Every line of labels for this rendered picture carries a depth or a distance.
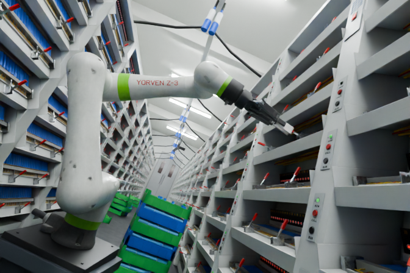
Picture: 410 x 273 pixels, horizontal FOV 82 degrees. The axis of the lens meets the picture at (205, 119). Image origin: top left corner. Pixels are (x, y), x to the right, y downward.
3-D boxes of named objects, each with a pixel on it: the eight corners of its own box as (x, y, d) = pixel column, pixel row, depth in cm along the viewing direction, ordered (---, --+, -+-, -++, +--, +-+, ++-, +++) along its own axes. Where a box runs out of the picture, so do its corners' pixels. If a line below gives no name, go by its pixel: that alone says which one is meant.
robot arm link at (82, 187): (44, 219, 64) (59, 44, 77) (71, 211, 80) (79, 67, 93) (94, 215, 66) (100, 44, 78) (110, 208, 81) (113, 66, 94)
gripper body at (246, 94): (230, 107, 93) (250, 120, 93) (237, 99, 85) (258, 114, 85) (240, 93, 96) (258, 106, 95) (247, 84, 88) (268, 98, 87)
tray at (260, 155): (325, 143, 73) (321, 114, 76) (253, 165, 130) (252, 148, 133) (382, 148, 76) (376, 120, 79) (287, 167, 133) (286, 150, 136)
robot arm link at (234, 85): (237, 72, 88) (229, 83, 97) (220, 95, 84) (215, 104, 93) (250, 81, 88) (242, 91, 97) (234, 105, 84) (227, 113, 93)
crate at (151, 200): (143, 202, 141) (149, 189, 144) (141, 199, 160) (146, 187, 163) (187, 220, 147) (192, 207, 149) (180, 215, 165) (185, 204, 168)
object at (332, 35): (352, 12, 92) (348, -16, 96) (279, 81, 149) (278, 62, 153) (397, 20, 95) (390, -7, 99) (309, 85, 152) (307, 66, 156)
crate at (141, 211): (136, 216, 138) (143, 202, 141) (135, 211, 157) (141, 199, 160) (182, 233, 144) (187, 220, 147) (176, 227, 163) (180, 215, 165)
